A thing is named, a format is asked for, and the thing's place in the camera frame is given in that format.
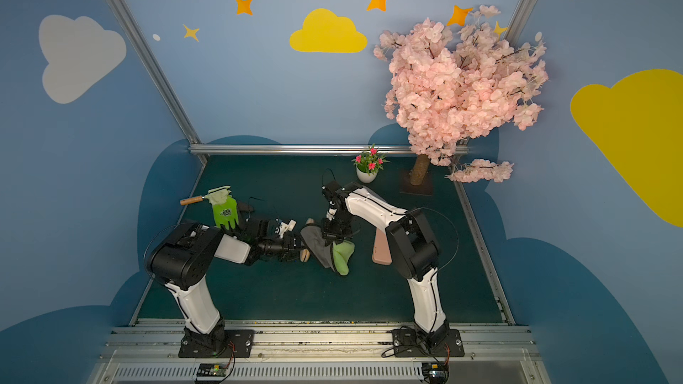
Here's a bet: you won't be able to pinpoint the small potted pink flowers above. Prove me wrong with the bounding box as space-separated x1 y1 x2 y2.
352 144 388 183

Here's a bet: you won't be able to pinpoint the pink cherry blossom tree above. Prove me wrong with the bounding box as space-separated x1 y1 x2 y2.
374 5 549 191

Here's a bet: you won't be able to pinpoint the aluminium front rail frame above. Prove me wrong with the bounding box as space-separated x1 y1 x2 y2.
89 319 551 383

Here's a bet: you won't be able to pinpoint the green black work glove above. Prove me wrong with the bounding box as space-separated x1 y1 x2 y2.
208 195 254 230

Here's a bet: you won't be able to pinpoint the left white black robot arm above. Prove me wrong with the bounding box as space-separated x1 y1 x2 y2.
146 219 311 353

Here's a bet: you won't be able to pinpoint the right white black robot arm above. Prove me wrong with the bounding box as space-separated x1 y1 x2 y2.
322 181 449 348

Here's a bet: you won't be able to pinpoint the grey green microfibre cloth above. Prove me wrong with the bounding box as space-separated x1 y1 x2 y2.
301 224 355 277

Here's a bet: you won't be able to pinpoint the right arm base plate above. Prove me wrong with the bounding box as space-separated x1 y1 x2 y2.
389 326 465 359

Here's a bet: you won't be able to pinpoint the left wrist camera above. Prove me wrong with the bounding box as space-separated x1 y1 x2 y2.
277 220 296 239

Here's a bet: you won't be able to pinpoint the right green circuit board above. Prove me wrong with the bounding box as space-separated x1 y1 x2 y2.
422 363 449 384

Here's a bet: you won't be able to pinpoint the beige cork eyeglass case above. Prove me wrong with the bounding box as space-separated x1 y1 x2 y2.
300 218 315 262

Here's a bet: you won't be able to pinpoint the pink eyeglass case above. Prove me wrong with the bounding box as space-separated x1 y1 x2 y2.
372 229 392 266

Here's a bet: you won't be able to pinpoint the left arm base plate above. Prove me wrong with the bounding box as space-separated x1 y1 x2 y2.
178 328 254 358

